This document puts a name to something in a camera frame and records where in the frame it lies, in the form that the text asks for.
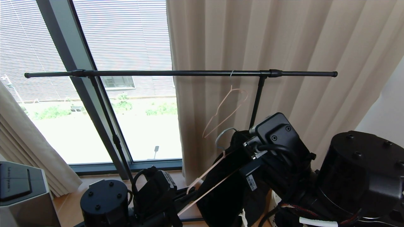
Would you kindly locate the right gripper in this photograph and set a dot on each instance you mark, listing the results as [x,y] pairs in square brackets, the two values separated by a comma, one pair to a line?
[271,179]

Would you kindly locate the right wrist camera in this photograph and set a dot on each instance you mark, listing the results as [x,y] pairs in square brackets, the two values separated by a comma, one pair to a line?
[277,132]

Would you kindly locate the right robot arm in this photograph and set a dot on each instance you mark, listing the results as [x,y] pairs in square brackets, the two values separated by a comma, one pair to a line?
[359,170]

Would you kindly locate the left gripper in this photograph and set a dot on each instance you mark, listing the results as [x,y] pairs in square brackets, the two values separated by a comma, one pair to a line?
[170,214]

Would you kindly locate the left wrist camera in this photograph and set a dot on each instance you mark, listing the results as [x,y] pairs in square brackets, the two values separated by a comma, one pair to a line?
[154,189]

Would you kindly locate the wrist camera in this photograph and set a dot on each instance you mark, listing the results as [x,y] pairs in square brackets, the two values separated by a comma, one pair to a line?
[154,189]
[277,132]

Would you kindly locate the window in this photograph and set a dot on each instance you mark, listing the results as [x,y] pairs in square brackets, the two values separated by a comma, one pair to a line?
[126,37]

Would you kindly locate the black shorts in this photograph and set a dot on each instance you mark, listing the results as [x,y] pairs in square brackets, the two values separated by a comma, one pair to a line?
[221,189]

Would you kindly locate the beige curtain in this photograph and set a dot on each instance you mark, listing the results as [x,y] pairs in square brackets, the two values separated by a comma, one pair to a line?
[28,148]
[300,41]

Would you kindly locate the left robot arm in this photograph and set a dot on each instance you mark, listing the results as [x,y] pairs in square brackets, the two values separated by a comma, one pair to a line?
[104,201]

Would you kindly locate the black clothes rack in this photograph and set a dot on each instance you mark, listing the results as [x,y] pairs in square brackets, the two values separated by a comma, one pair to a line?
[157,73]

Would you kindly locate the pink clothes hanger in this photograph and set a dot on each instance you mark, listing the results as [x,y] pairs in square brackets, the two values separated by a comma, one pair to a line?
[221,107]
[206,171]

